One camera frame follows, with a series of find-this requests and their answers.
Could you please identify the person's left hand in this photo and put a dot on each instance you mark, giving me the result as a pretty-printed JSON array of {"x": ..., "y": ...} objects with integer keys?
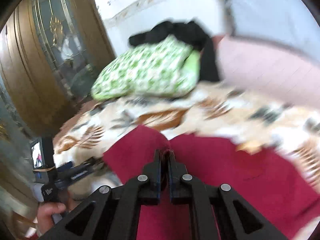
[{"x": 44, "y": 215}]

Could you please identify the red small garment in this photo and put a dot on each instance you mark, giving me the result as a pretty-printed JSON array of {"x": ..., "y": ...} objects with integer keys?
[{"x": 271, "y": 184}]

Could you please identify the black camera box with screen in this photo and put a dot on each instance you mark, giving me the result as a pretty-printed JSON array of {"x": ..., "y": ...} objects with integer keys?
[{"x": 42, "y": 154}]

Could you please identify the black garment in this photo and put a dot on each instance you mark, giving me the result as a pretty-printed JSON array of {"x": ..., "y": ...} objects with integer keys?
[{"x": 190, "y": 33}]

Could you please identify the pink bedsheet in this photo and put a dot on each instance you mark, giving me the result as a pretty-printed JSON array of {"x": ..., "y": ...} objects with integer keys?
[{"x": 269, "y": 69}]

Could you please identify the beige leaf-print blanket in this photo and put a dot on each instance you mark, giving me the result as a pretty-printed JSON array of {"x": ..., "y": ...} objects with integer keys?
[{"x": 250, "y": 119}]

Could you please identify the white grey pillow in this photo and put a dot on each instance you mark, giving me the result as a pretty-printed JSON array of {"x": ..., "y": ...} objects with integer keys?
[{"x": 288, "y": 23}]

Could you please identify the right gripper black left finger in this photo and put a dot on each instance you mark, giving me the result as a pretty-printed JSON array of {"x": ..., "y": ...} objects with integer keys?
[{"x": 112, "y": 213}]

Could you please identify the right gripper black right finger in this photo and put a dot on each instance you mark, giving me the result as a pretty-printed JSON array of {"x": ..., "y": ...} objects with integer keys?
[{"x": 216, "y": 212}]

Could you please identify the green white patterned pillow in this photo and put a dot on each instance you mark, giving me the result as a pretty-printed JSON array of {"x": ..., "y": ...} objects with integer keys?
[{"x": 170, "y": 68}]

